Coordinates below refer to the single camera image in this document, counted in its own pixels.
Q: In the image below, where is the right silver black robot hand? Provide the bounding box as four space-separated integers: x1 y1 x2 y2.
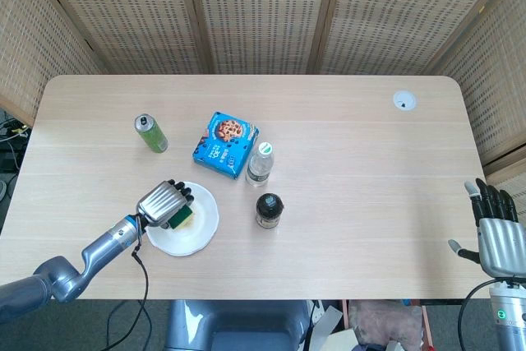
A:
447 178 526 279

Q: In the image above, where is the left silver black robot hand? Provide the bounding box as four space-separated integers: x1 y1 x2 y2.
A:
136 179 195 229

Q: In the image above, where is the green yellow sponge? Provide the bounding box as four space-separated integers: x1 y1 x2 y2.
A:
168 204 196 231

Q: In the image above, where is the white round plate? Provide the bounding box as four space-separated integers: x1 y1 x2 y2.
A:
145 181 219 256

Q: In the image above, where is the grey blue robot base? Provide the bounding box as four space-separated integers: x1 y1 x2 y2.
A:
163 299 311 351

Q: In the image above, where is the woven bamboo screen panel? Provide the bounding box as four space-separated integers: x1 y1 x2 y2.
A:
314 0 521 76
182 0 343 76
484 157 526 224
427 0 526 171
28 0 213 76
0 0 106 127

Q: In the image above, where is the green drink can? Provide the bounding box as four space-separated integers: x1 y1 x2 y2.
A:
133 113 169 154

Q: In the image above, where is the blue cookie box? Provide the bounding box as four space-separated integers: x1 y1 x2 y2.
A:
191 111 261 181

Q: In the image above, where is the clear plastic water bottle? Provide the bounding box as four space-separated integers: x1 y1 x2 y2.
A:
245 141 275 187

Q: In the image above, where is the dark tea bottle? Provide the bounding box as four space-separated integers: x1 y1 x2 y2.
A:
255 192 284 229

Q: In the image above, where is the pink plastic bag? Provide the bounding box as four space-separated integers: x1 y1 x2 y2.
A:
348 300 427 348

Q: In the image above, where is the white cardboard piece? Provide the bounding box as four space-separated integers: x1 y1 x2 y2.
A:
303 305 358 351

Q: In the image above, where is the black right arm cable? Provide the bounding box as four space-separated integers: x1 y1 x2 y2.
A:
459 279 501 351

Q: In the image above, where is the black left hand cable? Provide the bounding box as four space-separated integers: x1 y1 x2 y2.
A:
104 219 151 351

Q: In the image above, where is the black floor cable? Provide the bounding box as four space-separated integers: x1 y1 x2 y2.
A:
107 299 154 344

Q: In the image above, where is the black equipment with cables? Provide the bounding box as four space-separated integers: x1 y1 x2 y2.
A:
0 110 32 175

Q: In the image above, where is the white round cable grommet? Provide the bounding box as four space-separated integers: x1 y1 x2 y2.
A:
392 90 418 112

